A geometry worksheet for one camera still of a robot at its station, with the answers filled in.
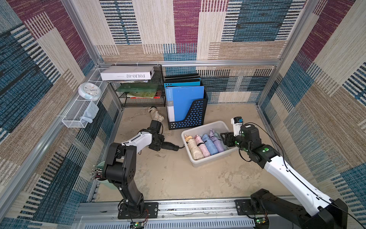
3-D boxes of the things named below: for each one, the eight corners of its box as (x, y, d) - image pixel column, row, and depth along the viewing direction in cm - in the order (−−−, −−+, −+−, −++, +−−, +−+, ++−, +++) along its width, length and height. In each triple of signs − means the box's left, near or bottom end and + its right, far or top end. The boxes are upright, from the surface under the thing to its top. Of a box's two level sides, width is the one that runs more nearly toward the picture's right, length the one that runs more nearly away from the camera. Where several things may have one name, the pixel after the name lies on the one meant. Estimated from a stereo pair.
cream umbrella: (156, 126, 109) (154, 121, 104) (147, 112, 119) (145, 106, 114) (164, 122, 112) (163, 117, 107) (155, 108, 121) (153, 103, 116)
